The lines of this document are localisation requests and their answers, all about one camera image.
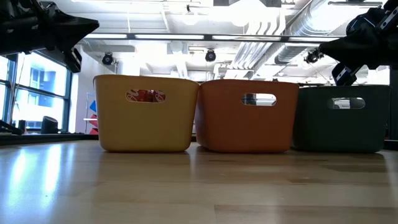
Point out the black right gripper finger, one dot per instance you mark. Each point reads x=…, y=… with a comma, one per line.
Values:
x=345, y=74
x=357, y=46

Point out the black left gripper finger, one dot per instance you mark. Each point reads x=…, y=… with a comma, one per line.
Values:
x=77, y=26
x=74, y=60

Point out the slim silver blue-tab can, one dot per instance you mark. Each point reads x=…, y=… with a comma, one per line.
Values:
x=341, y=103

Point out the dark blue plastic bin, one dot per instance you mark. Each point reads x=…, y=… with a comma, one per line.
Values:
x=339, y=130

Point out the plain red soda can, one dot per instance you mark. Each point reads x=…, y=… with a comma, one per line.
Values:
x=145, y=95

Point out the yellow plastic bin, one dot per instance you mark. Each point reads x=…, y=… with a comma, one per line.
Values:
x=140, y=130

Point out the orange plastic bin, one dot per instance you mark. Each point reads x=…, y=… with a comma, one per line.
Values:
x=242, y=130

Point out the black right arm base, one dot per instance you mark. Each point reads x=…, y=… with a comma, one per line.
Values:
x=394, y=105

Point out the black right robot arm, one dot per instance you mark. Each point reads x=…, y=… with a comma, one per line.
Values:
x=391, y=6

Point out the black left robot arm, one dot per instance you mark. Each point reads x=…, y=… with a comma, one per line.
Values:
x=14, y=28

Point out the black ceiling track fixture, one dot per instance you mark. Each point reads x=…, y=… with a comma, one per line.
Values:
x=354, y=3

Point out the black round spotlight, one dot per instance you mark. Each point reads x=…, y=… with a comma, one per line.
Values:
x=107, y=59
x=210, y=56

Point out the black track spotlight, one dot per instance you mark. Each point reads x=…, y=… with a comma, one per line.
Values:
x=311, y=57

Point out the blue triangular panel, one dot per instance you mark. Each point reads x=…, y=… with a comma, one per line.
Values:
x=94, y=106

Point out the red triangular panel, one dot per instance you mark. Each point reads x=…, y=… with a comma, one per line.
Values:
x=94, y=120
x=94, y=131

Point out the black rounded object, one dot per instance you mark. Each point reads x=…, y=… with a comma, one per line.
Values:
x=49, y=126

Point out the small black box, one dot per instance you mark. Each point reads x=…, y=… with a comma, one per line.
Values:
x=21, y=125

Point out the long LED light bar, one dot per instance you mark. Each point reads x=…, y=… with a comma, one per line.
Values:
x=171, y=36

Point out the large window with frame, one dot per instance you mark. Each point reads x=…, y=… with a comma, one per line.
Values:
x=40, y=81

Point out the silver ventilation duct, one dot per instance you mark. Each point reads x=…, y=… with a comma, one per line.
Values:
x=298, y=25

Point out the black slanted bracket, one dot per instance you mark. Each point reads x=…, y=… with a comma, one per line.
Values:
x=9, y=127

